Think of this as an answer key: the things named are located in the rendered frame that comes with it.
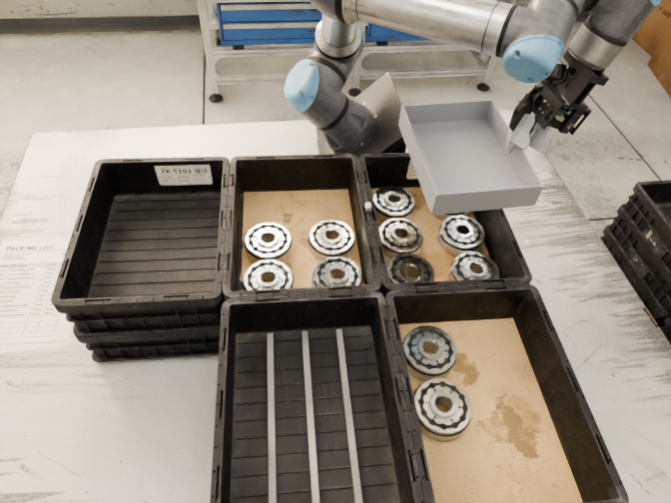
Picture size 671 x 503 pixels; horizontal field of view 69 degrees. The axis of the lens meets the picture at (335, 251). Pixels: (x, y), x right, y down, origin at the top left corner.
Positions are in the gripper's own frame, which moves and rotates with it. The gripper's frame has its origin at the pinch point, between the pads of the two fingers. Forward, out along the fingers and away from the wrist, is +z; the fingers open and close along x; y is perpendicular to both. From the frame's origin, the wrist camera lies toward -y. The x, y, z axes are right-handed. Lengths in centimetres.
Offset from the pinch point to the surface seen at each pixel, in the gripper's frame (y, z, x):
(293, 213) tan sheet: -13, 36, -34
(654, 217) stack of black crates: -16, 28, 89
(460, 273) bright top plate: 13.5, 24.6, -3.7
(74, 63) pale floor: -240, 145, -107
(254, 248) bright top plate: -1, 36, -44
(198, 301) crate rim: 15, 33, -57
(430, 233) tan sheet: -1.1, 27.7, -3.8
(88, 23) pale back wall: -280, 138, -103
